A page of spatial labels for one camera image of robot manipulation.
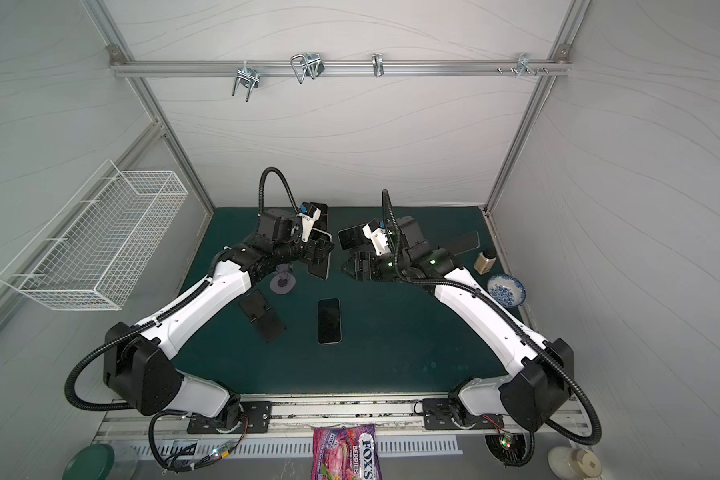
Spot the phone silver edge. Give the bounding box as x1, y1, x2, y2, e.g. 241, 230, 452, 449
305, 229, 334, 280

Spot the black folding phone stand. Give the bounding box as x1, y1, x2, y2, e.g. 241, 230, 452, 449
240, 290, 286, 343

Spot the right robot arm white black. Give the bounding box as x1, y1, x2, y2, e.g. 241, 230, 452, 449
339, 217, 603, 446

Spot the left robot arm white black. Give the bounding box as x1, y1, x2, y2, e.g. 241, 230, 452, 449
64, 202, 334, 431

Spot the centre landscape black phone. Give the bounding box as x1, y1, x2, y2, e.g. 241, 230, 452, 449
338, 225, 368, 251

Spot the back upright black phone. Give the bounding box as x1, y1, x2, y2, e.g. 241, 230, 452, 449
311, 202, 329, 232

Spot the left round grey stand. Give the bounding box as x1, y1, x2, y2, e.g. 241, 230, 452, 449
269, 270, 296, 295

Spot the small beige bottle black cap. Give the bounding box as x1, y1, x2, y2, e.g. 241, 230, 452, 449
474, 246, 498, 275

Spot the blue white ceramic bowl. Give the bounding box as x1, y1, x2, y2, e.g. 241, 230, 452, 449
487, 274, 527, 308

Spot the metal hook clamp left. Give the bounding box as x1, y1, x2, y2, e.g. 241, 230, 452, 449
231, 62, 260, 102

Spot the metal hook clamp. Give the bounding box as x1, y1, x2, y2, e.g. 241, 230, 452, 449
231, 62, 260, 102
496, 53, 548, 77
290, 52, 325, 84

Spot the metal hook clamp middle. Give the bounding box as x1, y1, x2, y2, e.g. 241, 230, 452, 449
290, 52, 325, 84

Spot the purple Fox's candy bag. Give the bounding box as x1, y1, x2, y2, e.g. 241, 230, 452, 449
311, 424, 382, 480

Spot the black fan at right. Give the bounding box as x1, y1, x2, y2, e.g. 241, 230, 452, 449
485, 433, 535, 468

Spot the aluminium top crossbar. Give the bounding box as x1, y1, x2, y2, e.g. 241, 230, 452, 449
110, 57, 573, 79

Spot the metal hook clamp right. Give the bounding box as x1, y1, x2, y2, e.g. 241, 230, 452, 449
496, 53, 548, 77

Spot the white vented strip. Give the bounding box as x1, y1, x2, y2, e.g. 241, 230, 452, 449
158, 435, 463, 459

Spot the white cup at corner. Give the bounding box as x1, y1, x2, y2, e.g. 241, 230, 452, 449
547, 446, 603, 480

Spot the green round lid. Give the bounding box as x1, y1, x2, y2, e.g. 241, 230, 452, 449
62, 444, 115, 480

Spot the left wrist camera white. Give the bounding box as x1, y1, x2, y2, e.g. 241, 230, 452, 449
298, 202, 322, 242

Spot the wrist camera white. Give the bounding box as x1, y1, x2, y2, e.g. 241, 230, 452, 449
298, 202, 322, 242
362, 219, 391, 256

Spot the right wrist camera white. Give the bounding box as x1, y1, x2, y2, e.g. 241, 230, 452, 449
362, 219, 391, 256

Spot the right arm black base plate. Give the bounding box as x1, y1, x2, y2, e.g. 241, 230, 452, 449
413, 398, 504, 432

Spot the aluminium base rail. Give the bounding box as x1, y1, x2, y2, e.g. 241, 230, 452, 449
93, 392, 590, 442

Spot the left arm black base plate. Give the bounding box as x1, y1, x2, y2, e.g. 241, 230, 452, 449
187, 400, 272, 435

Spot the white wire basket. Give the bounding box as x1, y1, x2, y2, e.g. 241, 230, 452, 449
0, 160, 188, 311

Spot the metal ring hook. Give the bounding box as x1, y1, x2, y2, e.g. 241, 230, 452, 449
372, 53, 384, 78

